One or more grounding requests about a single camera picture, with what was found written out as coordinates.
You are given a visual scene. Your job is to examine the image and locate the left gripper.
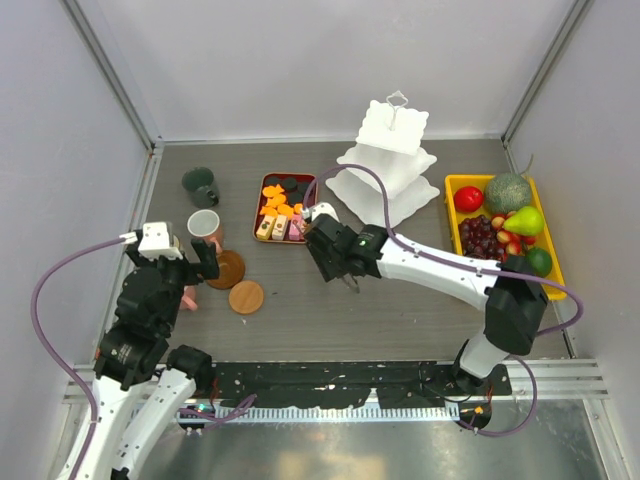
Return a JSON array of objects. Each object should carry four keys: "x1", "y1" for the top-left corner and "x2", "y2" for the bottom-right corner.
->
[{"x1": 129, "y1": 237, "x2": 219, "y2": 331}]

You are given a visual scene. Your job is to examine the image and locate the metal serving tongs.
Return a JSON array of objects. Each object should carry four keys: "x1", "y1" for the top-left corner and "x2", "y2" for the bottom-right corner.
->
[{"x1": 292, "y1": 212, "x2": 362, "y2": 295}]

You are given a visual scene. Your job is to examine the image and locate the pink cake slice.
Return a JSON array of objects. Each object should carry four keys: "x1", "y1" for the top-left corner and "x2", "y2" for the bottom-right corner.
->
[{"x1": 288, "y1": 214, "x2": 304, "y2": 242}]

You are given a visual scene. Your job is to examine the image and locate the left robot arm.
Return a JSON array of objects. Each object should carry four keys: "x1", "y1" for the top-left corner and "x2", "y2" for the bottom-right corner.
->
[{"x1": 58, "y1": 239, "x2": 219, "y2": 479}]

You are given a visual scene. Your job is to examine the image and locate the pink mug near arm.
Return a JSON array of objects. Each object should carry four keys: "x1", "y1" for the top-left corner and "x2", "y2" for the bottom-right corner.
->
[{"x1": 180, "y1": 286, "x2": 198, "y2": 311}]

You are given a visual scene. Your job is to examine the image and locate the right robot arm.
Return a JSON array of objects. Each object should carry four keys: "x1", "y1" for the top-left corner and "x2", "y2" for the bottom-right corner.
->
[{"x1": 304, "y1": 213, "x2": 549, "y2": 394}]

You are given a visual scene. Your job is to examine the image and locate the dark brown wooden saucer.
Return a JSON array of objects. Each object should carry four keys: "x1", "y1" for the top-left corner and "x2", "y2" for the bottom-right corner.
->
[{"x1": 206, "y1": 250, "x2": 246, "y2": 290}]

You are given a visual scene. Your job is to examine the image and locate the beige mug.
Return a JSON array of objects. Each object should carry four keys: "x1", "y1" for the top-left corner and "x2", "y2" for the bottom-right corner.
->
[{"x1": 168, "y1": 226, "x2": 184, "y2": 259}]

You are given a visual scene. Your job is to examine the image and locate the pink mug white inside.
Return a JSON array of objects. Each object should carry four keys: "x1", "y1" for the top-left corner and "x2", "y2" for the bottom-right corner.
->
[{"x1": 187, "y1": 209, "x2": 224, "y2": 254}]

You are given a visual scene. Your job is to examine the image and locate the cream cake slice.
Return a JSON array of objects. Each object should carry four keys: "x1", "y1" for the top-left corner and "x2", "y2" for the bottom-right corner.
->
[{"x1": 271, "y1": 215, "x2": 289, "y2": 241}]

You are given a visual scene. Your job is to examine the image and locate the light wooden coaster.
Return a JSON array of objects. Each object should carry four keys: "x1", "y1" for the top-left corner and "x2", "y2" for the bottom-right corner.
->
[{"x1": 229, "y1": 280, "x2": 265, "y2": 315}]

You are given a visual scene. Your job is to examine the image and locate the red dessert tray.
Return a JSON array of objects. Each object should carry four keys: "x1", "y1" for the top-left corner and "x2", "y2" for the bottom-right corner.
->
[{"x1": 253, "y1": 173, "x2": 318, "y2": 245}]

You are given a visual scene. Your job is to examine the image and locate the black round cookies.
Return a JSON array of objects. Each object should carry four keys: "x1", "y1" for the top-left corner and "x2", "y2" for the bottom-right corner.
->
[{"x1": 262, "y1": 173, "x2": 315, "y2": 204}]

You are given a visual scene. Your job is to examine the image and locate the orange fish cookies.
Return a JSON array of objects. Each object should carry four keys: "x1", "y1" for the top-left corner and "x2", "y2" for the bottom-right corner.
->
[{"x1": 258, "y1": 184, "x2": 303, "y2": 218}]

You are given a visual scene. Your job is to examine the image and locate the dark green mug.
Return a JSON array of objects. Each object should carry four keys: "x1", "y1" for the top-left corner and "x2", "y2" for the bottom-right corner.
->
[{"x1": 181, "y1": 167, "x2": 220, "y2": 209}]

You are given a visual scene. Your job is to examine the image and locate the white three-tier stand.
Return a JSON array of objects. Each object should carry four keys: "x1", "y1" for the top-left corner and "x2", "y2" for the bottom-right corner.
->
[{"x1": 325, "y1": 91, "x2": 440, "y2": 227}]

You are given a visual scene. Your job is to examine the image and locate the yellow fruit bin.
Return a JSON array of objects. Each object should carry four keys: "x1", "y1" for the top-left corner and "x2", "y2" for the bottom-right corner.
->
[{"x1": 444, "y1": 174, "x2": 567, "y2": 301}]

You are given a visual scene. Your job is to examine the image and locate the red apple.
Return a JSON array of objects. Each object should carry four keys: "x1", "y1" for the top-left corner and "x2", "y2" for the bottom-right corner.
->
[{"x1": 453, "y1": 186, "x2": 484, "y2": 213}]

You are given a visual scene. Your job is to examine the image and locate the purple grape bunch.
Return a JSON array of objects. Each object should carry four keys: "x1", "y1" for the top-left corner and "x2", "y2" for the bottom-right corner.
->
[{"x1": 458, "y1": 215, "x2": 506, "y2": 261}]

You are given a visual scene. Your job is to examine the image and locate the green melon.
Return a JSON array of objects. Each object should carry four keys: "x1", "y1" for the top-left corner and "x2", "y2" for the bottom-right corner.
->
[{"x1": 484, "y1": 155, "x2": 534, "y2": 214}]

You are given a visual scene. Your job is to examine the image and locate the red cherries cluster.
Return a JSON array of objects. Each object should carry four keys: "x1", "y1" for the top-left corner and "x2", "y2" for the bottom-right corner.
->
[{"x1": 491, "y1": 211, "x2": 536, "y2": 255}]

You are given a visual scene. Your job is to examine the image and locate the green pear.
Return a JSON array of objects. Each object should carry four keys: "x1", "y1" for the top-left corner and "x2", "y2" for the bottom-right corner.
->
[{"x1": 503, "y1": 206, "x2": 545, "y2": 236}]

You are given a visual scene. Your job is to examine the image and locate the green lime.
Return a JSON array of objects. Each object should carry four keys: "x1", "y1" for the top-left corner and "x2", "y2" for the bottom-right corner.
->
[{"x1": 525, "y1": 247, "x2": 553, "y2": 278}]

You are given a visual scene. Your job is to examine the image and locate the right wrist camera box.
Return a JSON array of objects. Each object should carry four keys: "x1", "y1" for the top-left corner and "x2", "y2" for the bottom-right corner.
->
[{"x1": 301, "y1": 202, "x2": 339, "y2": 224}]

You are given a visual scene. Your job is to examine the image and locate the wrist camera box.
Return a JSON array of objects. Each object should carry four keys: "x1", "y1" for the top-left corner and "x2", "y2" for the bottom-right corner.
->
[
  {"x1": 301, "y1": 202, "x2": 339, "y2": 224},
  {"x1": 119, "y1": 222, "x2": 182, "y2": 261}
]

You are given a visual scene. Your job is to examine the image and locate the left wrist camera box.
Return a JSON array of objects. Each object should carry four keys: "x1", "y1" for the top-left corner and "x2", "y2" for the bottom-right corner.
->
[{"x1": 119, "y1": 222, "x2": 182, "y2": 261}]

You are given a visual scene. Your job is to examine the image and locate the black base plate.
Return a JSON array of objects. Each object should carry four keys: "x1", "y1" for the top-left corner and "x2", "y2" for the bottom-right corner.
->
[{"x1": 215, "y1": 361, "x2": 512, "y2": 409}]

